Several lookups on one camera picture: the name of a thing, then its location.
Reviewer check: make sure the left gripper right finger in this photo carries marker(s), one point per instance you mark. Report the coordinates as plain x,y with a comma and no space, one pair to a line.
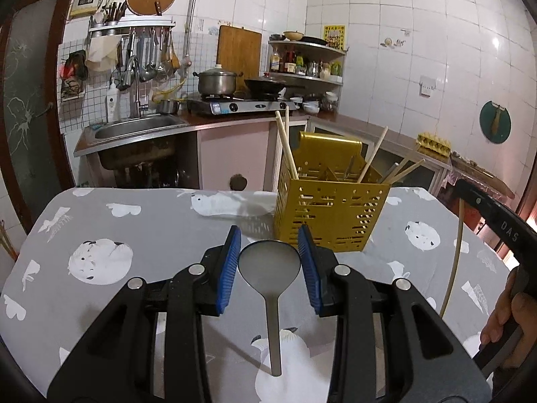
391,345

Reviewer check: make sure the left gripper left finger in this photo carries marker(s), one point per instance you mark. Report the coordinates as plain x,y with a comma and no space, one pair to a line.
114,359

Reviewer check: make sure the steel spoon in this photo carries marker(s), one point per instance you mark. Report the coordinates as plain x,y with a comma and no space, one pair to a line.
270,267

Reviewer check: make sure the wooden chopstick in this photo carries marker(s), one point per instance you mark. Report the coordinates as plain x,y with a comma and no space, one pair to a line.
456,258
404,173
286,122
376,148
285,146

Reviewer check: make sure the kitchen counter cabinet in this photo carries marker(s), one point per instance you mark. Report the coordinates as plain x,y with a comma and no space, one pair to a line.
207,152

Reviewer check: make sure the grey patterned tablecloth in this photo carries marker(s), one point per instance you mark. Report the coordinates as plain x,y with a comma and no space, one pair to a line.
89,242

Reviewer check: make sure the yellow utensil holder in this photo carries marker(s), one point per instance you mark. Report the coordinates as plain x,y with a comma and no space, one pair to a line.
331,190

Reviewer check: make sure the brown glass door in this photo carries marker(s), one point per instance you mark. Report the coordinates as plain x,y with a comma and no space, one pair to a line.
34,161

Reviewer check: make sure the yellow egg tray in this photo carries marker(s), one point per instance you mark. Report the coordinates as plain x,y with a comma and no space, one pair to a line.
431,143

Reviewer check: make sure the steel sink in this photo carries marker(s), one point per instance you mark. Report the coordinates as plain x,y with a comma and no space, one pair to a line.
135,126

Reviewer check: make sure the steel faucet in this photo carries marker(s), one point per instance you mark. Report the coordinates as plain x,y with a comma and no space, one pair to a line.
134,88

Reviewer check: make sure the white soap bottle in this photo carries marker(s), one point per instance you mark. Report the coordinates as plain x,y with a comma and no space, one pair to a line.
112,101

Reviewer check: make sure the gas stove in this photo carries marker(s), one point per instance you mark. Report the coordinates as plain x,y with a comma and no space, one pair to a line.
217,106

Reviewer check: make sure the steel cooking pot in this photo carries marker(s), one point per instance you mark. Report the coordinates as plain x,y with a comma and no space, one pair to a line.
217,81

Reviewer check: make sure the black wok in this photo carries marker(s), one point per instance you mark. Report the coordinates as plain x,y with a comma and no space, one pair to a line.
264,87

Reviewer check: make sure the rectangular wooden cutting board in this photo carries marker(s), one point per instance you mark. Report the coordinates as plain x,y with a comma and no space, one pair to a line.
238,51

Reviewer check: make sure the corner shelf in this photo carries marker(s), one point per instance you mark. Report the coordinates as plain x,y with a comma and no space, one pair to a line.
308,58

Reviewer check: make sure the green round wall board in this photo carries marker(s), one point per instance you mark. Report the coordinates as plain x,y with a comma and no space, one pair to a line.
495,122

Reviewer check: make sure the white wall socket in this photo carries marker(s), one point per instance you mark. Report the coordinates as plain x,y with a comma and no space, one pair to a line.
427,86

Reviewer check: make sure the wall utensil rack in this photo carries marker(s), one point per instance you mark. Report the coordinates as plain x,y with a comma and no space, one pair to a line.
127,48

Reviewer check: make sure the yellow wall poster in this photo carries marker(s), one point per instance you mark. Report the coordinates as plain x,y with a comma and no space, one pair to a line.
334,36

